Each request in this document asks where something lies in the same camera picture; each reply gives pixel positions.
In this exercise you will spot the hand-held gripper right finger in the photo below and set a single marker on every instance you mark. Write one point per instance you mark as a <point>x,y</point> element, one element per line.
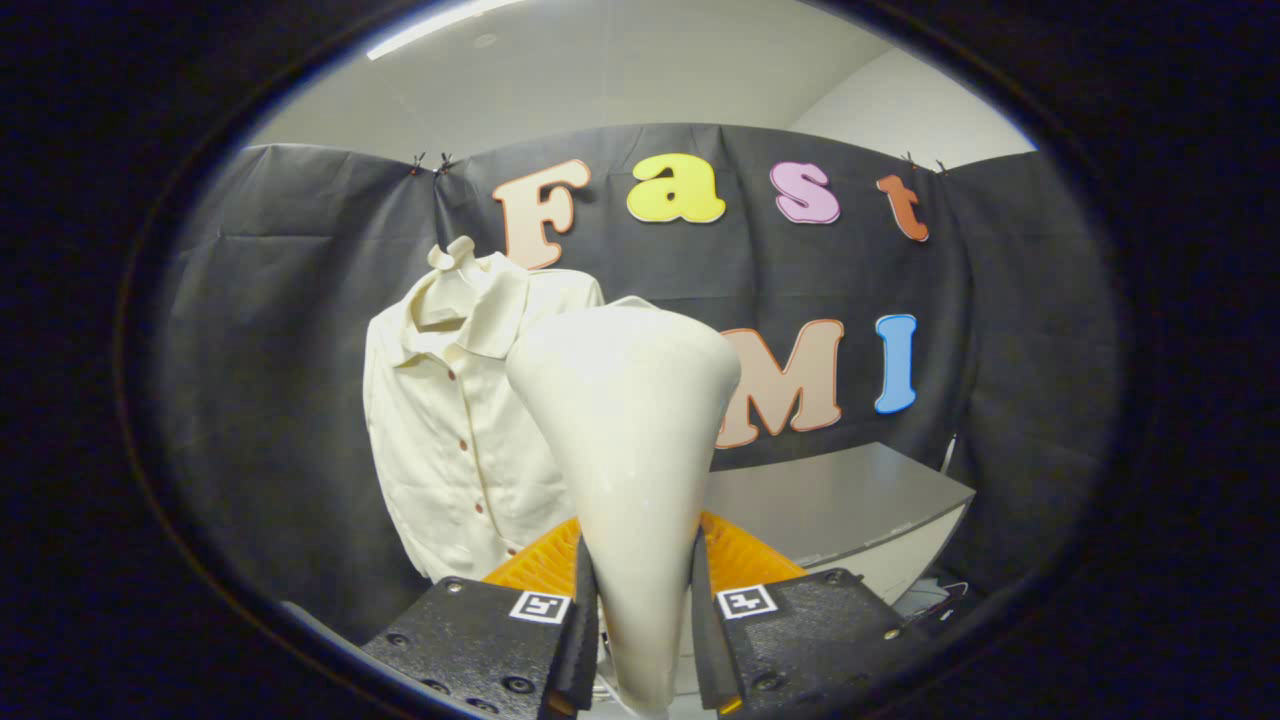
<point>705,650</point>

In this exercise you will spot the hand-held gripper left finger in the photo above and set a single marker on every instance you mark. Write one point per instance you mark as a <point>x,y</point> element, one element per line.
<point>586,650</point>

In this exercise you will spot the cream button-up shirt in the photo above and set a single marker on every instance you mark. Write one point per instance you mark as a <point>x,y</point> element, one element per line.
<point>440,440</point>

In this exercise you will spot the white cabinet with grey top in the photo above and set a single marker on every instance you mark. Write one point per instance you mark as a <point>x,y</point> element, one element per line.
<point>850,490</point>

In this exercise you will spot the black backdrop cloth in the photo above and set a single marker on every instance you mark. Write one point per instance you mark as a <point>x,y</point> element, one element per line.
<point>300,350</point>

